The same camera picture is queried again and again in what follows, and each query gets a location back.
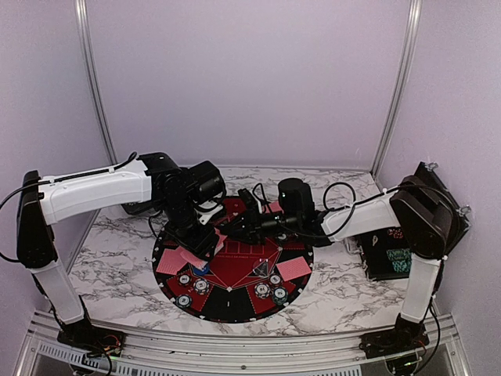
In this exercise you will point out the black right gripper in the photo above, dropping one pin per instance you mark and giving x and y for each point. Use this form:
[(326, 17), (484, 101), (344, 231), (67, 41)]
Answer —
[(251, 224)]

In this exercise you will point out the aluminium frame post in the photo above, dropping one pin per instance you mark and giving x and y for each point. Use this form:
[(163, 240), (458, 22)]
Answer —
[(92, 77), (403, 72)]

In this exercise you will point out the black poker chip case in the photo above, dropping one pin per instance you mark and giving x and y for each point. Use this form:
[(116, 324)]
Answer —
[(433, 224)]

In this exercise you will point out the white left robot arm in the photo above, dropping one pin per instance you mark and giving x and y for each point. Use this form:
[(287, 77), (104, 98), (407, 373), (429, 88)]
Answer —
[(55, 213)]

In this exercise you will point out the red playing card deck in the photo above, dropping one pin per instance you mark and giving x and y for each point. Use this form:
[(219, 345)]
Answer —
[(220, 244)]

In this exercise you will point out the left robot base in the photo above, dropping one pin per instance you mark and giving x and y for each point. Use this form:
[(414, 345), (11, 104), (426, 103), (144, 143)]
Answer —
[(99, 341)]

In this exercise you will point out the aluminium front rail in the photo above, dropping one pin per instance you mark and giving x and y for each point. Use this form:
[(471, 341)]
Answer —
[(154, 352)]

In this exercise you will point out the blue small blind button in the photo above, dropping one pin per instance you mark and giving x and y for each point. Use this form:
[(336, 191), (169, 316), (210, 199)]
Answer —
[(203, 271)]

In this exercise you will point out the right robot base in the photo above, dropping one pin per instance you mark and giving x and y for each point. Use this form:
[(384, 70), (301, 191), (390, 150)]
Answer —
[(399, 345)]

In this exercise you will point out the red brown poker chip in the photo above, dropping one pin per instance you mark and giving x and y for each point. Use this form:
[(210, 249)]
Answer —
[(275, 280), (184, 279)]

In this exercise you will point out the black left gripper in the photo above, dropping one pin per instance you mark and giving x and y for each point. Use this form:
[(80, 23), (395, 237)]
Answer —
[(200, 244)]

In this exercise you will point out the clear round dealer button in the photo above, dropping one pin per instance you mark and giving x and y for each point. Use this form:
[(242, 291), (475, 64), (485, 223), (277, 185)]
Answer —
[(262, 268)]

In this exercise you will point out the left aluminium frame post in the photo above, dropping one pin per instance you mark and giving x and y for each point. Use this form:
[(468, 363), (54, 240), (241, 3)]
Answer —
[(92, 77)]

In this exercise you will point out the round red black poker mat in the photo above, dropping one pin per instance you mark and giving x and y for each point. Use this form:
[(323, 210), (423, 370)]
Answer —
[(231, 298)]

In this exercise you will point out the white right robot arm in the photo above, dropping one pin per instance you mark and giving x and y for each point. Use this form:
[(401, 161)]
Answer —
[(375, 213)]

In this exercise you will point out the single red playing card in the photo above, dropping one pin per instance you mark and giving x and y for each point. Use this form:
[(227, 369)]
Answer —
[(171, 262)]

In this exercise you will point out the right aluminium frame post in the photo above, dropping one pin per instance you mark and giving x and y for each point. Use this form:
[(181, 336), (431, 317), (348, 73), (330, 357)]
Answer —
[(403, 72)]

